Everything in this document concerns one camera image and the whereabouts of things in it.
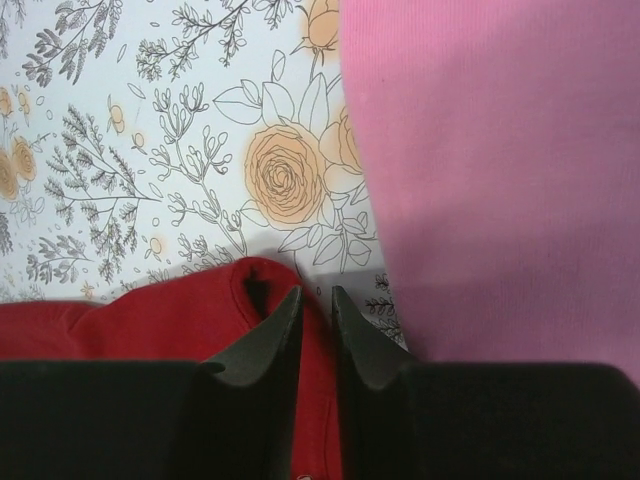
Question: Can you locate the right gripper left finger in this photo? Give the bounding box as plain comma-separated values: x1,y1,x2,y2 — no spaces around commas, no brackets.
1,287,303,479

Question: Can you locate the floral table mat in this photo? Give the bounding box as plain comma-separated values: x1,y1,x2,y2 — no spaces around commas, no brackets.
1,1,403,343

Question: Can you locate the folded pink t shirt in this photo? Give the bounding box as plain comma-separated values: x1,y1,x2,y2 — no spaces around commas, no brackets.
339,0,639,379

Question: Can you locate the red t shirt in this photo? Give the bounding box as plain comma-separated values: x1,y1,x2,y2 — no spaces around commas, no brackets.
1,257,343,479

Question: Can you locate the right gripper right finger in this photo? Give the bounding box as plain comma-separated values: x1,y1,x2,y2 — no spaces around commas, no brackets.
332,287,639,479

